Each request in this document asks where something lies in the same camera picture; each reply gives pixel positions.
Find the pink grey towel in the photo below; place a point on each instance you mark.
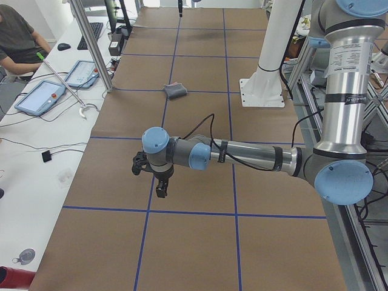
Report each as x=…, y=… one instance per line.
x=175, y=90

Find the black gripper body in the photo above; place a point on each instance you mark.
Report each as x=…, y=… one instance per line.
x=162, y=175

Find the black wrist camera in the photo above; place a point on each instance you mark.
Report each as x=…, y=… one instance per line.
x=140, y=163

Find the far teach pendant tablet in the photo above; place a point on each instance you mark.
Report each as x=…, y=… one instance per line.
x=83, y=75

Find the red bottle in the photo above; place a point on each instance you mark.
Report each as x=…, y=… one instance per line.
x=16, y=278

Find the aluminium frame post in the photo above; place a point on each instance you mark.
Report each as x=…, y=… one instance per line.
x=92, y=44

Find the black box with label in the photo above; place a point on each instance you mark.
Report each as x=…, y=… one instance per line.
x=116, y=44

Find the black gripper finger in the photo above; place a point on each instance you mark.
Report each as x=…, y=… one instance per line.
x=161, y=188

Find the metal grabber stick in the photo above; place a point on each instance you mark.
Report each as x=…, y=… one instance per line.
x=83, y=105

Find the black computer mouse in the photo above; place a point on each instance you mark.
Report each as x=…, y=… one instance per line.
x=63, y=46

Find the near teach pendant tablet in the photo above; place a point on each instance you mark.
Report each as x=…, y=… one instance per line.
x=41, y=98

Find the small black square puck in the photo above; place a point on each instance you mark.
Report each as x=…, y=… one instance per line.
x=46, y=156

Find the black computer monitor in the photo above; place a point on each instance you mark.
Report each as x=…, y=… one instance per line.
x=117, y=14

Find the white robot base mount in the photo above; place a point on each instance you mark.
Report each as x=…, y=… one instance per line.
x=263, y=88

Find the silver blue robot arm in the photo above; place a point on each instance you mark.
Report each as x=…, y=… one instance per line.
x=336, y=165

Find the aluminium frame rack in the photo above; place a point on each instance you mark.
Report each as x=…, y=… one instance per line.
x=360, y=230

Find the teach pendant tablet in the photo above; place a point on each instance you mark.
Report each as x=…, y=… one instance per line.
x=83, y=75
x=41, y=98

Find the seated person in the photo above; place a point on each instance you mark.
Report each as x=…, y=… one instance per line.
x=20, y=43

